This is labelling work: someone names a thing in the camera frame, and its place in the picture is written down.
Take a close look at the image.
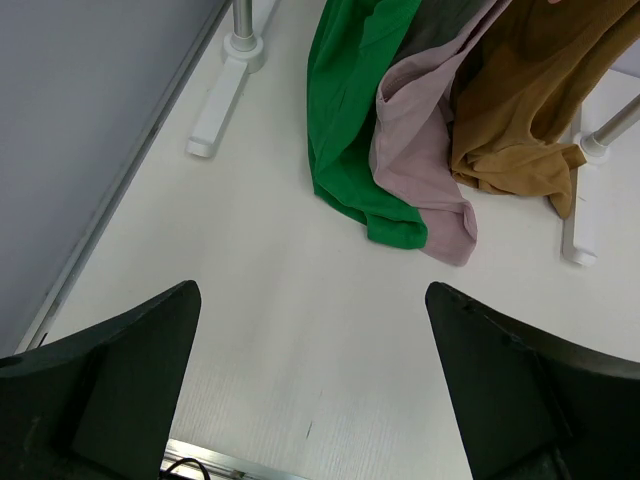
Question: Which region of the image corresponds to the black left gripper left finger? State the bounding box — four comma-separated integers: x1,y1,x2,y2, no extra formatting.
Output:
1,280,201,479

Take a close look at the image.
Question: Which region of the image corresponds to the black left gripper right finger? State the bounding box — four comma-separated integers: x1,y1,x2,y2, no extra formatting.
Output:
425,282,639,479

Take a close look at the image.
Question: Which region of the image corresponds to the pink tank top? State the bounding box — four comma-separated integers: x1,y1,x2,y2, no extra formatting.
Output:
369,1,508,266

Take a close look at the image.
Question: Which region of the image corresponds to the brown tank top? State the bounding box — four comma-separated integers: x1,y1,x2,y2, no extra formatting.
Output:
450,0,639,218

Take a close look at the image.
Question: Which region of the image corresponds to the green tank top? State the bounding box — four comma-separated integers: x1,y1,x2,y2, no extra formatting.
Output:
306,1,428,249

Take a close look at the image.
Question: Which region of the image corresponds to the white clothes rack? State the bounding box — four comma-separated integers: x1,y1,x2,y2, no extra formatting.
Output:
186,1,639,266

